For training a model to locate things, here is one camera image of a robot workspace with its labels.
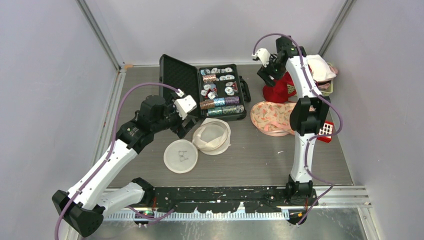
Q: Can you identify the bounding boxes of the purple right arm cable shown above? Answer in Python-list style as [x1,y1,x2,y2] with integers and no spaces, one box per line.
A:
[253,33,344,226]

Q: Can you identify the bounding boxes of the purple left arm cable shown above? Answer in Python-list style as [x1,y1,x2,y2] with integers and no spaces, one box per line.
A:
[54,82,183,240]

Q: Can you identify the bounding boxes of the floral mesh laundry bag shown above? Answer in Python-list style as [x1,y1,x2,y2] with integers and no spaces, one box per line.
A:
[250,101,296,137]

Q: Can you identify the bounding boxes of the aluminium frame rail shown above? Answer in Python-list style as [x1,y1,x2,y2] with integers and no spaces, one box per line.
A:
[75,0,122,72]

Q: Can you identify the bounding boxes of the green plastic basket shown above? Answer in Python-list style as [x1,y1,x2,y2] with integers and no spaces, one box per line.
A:
[286,62,335,97]

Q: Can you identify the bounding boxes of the black poker chip case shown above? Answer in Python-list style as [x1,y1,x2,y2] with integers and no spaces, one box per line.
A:
[159,54,251,122]

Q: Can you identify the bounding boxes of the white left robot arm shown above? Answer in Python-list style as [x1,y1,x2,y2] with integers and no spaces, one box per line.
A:
[52,93,197,238]

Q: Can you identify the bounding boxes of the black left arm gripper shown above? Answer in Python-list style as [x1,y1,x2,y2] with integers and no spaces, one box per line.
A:
[152,93,196,138]

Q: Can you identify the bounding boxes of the white bra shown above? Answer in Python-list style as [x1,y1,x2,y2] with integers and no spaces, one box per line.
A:
[306,54,338,82]

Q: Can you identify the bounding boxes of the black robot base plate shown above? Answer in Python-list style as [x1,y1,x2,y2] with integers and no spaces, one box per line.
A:
[132,186,318,214]

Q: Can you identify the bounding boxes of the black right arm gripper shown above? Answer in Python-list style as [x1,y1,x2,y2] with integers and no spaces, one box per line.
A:
[257,53,287,87]

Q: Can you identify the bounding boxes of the red bra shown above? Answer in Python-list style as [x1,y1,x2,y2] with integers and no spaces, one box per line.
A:
[262,72,297,104]

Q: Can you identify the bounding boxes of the pink bras in basket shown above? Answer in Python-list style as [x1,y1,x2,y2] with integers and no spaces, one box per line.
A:
[315,64,339,91]

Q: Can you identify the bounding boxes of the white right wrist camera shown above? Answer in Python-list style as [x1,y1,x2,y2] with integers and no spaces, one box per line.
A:
[251,48,272,67]

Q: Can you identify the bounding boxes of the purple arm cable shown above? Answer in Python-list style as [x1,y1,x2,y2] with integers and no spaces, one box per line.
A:
[54,82,183,240]
[253,33,344,226]

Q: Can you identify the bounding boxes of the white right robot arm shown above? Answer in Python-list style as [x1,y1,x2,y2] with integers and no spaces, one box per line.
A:
[252,33,330,205]

